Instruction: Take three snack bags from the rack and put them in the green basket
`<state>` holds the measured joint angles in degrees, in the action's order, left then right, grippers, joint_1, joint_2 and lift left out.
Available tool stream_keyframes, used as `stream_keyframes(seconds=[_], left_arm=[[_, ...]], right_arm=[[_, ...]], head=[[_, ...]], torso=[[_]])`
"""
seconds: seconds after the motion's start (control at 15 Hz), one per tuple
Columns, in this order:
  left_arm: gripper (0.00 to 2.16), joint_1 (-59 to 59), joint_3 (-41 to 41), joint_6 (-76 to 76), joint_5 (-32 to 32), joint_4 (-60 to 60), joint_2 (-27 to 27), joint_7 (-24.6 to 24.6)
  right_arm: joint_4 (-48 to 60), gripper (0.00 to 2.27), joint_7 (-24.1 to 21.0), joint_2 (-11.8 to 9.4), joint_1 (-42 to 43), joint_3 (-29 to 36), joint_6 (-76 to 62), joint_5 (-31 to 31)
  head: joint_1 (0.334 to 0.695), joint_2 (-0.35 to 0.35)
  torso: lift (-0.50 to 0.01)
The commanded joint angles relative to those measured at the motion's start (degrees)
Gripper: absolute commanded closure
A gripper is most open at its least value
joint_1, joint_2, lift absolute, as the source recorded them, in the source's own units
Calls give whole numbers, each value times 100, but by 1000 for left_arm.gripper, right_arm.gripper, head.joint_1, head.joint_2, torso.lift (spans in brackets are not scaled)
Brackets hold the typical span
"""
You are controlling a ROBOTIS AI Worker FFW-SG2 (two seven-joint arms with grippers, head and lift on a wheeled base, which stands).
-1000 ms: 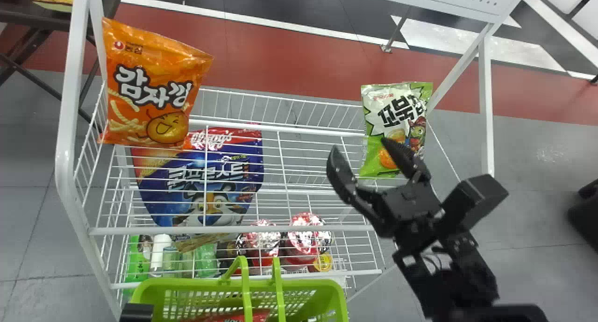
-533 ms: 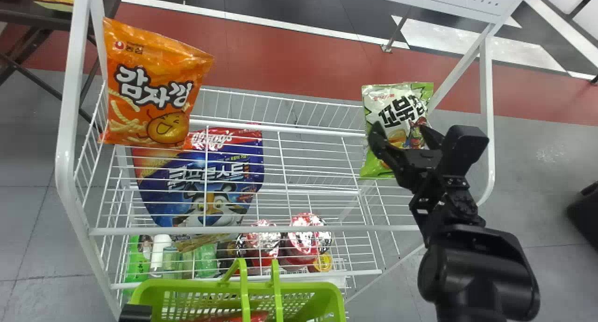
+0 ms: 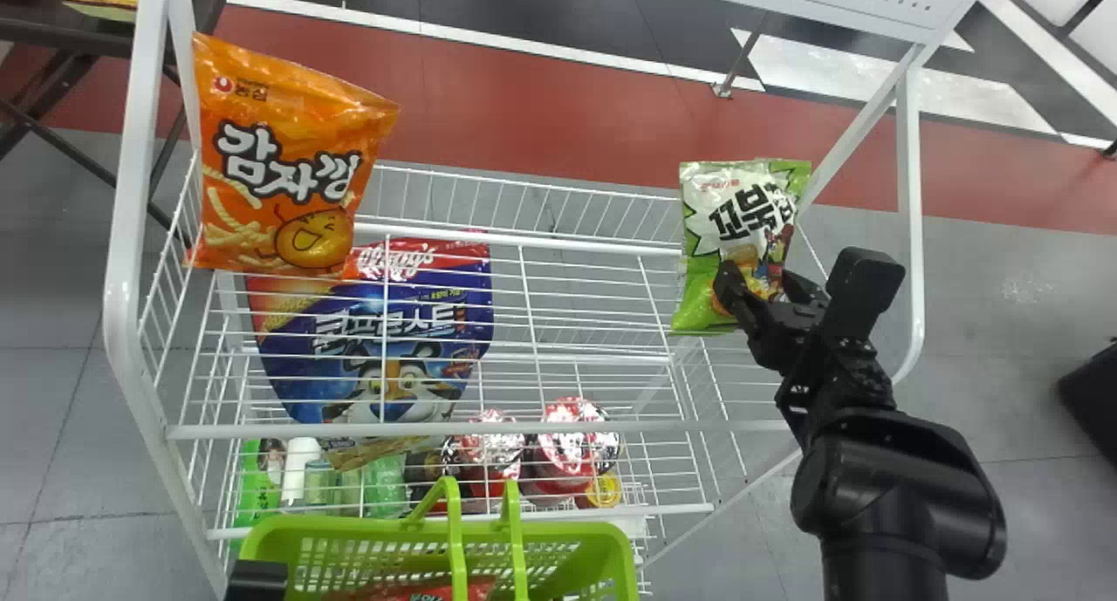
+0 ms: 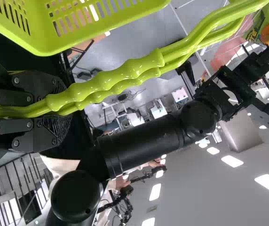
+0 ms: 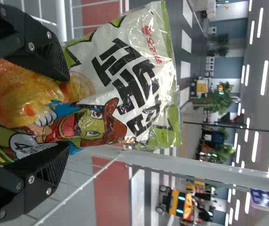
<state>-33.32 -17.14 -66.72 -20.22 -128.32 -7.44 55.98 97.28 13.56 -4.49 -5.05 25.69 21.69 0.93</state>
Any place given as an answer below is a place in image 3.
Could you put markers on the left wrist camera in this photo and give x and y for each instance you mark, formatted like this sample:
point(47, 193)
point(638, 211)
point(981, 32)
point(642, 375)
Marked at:
point(256, 582)

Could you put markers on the red snack packet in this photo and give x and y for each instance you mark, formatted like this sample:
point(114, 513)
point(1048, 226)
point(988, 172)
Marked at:
point(428, 592)

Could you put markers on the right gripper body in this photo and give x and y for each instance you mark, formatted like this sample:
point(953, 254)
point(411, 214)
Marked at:
point(790, 335)

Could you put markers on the red noodle cup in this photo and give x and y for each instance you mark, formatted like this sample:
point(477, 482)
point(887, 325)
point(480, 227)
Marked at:
point(484, 457)
point(572, 440)

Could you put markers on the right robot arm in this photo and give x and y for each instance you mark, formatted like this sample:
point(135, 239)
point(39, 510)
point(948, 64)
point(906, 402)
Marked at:
point(890, 488)

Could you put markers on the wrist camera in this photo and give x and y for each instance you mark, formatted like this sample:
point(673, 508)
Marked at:
point(256, 582)
point(864, 287)

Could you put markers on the white bottle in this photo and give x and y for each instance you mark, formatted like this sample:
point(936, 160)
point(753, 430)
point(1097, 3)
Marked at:
point(299, 466)

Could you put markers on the green basket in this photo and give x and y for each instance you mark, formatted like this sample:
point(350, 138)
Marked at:
point(576, 557)

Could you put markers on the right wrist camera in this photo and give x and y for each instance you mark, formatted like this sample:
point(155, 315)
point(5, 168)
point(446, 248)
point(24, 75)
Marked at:
point(864, 287)

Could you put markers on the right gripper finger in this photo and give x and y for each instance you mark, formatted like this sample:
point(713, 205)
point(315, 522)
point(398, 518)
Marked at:
point(740, 296)
point(803, 289)

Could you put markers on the green snack packet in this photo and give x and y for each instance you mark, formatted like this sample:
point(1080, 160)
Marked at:
point(737, 204)

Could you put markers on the blue cereal bag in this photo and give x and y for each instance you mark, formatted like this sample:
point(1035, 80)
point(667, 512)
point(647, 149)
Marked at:
point(419, 322)

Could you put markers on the orange snack packet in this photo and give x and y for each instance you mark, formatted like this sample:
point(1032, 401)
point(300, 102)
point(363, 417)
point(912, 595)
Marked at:
point(288, 130)

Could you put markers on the green bottle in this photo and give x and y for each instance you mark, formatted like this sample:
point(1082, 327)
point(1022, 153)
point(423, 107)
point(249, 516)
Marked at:
point(257, 488)
point(384, 488)

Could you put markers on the dark side table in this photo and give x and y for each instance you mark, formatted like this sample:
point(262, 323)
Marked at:
point(78, 34)

